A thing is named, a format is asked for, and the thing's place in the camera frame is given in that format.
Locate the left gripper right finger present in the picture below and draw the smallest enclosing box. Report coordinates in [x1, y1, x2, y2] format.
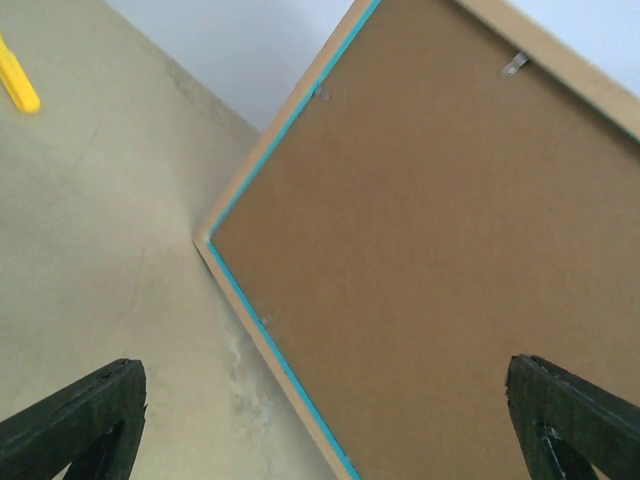
[505, 355, 639, 479]

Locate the teal wooden picture frame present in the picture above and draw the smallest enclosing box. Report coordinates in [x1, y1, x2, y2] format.
[192, 0, 640, 480]

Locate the brown frame backing board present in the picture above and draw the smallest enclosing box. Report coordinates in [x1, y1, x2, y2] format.
[209, 0, 640, 480]

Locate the yellow handled screwdriver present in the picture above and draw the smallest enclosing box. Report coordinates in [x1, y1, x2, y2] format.
[0, 39, 41, 114]

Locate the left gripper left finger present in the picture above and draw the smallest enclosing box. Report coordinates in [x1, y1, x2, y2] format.
[1, 359, 146, 479]

